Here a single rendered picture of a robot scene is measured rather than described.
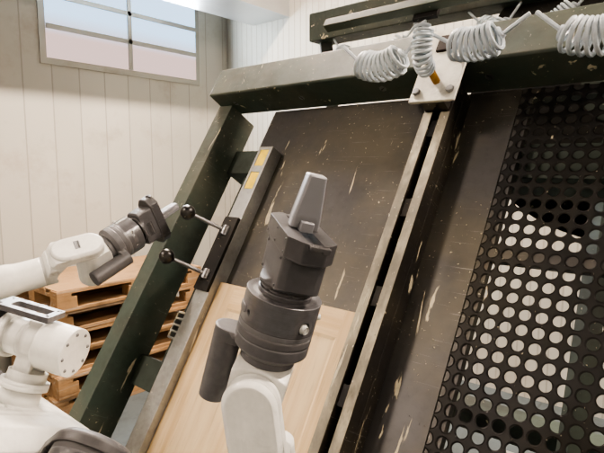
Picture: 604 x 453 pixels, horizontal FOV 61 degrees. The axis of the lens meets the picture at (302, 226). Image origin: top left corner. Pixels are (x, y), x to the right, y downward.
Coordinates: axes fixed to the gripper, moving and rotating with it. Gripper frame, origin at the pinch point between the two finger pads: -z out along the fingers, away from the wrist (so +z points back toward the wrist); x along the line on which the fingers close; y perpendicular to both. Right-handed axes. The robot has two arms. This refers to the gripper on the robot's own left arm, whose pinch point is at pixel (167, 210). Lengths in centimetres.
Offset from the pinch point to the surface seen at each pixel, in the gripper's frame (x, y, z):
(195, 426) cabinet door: 34, 27, 30
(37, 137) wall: 9, -305, -99
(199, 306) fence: 19.0, 15.2, 11.0
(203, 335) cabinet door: 24.0, 18.3, 15.0
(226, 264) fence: 13.8, 16.2, 0.3
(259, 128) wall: 77, -261, -283
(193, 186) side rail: 0.9, -7.9, -15.5
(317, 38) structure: -22, -10, -90
